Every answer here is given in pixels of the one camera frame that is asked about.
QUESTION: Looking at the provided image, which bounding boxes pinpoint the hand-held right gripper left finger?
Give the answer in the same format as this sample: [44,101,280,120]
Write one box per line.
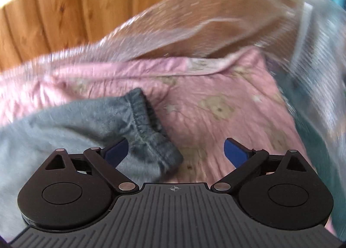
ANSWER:
[40,138,139,194]

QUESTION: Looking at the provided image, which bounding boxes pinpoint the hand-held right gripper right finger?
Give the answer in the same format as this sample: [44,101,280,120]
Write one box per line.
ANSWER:
[211,138,314,194]

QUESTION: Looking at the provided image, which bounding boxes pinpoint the grey pants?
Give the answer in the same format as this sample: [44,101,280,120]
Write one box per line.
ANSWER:
[0,88,184,240]

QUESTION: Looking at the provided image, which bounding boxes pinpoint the pink bear-print blanket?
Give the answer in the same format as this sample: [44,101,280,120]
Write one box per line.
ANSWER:
[0,48,311,184]

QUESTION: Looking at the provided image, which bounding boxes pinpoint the teal mattress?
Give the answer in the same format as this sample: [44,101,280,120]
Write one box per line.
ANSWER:
[266,56,346,238]

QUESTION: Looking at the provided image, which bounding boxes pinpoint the clear bubble wrap sheet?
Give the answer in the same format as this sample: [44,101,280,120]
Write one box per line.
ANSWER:
[0,0,346,162]

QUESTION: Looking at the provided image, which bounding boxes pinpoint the wooden headboard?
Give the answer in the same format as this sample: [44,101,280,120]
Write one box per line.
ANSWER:
[0,0,298,71]

